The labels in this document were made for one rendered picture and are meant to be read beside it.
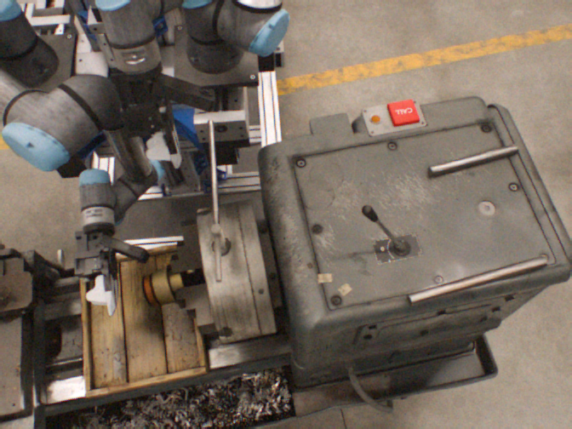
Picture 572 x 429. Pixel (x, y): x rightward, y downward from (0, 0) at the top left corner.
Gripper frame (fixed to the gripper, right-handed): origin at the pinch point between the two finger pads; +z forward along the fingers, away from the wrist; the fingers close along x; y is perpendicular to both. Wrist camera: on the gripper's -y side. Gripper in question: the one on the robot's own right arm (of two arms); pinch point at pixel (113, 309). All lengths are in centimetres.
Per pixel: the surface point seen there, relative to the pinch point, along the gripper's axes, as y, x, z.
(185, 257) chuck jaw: -18.0, 6.4, -7.2
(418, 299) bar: -61, 24, 15
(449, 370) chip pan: -89, -47, 26
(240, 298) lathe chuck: -28.5, 13.7, 5.9
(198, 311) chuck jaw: -19.2, 5.9, 5.2
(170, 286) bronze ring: -13.6, 3.4, -2.1
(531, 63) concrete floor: -204, -107, -121
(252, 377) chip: -28, -46, 16
